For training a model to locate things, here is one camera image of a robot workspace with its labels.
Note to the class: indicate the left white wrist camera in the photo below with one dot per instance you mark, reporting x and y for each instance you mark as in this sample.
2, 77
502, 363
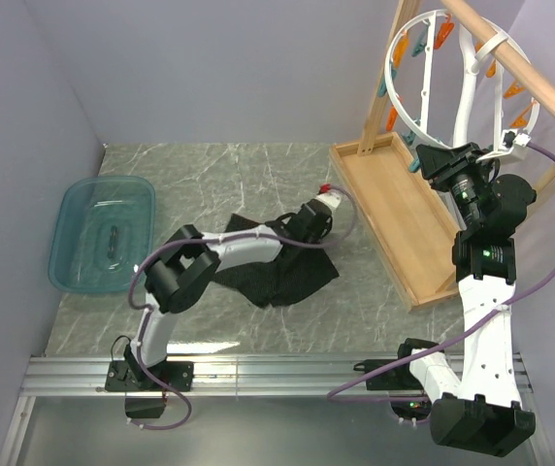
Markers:
330, 196

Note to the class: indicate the white round clip hanger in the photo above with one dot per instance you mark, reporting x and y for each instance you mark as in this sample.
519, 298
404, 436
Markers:
477, 56

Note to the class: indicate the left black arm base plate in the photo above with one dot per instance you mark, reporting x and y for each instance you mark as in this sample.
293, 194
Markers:
171, 376

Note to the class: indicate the aluminium mounting rail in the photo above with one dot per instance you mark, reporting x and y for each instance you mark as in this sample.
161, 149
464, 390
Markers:
214, 375

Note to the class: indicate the teal clothes peg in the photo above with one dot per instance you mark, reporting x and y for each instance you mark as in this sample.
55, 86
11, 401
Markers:
414, 166
422, 41

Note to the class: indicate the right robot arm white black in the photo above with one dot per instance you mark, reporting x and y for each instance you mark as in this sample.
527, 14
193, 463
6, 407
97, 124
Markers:
479, 409

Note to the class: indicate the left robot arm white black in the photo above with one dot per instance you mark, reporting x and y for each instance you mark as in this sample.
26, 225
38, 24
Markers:
177, 278

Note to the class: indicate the orange clothes peg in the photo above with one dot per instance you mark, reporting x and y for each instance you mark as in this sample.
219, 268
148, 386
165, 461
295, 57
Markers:
443, 33
515, 88
522, 119

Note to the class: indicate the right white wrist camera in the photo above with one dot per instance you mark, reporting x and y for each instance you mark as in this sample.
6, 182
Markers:
510, 147

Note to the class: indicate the black striped underwear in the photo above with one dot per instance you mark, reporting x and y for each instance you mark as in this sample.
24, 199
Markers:
292, 277

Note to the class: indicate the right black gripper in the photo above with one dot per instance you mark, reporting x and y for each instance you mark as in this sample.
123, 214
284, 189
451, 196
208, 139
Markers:
440, 166

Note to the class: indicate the wooden hanger rack frame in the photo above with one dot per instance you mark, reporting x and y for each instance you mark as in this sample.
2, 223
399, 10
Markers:
412, 227

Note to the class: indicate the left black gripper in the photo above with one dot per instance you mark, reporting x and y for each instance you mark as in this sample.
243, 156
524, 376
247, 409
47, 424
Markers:
320, 232

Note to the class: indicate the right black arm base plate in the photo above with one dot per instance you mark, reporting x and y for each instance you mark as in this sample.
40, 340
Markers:
387, 381

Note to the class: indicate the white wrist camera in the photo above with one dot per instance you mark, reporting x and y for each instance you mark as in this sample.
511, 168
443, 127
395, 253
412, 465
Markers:
330, 196
510, 147

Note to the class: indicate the teal transparent plastic bin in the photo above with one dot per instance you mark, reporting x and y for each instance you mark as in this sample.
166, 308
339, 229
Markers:
104, 229

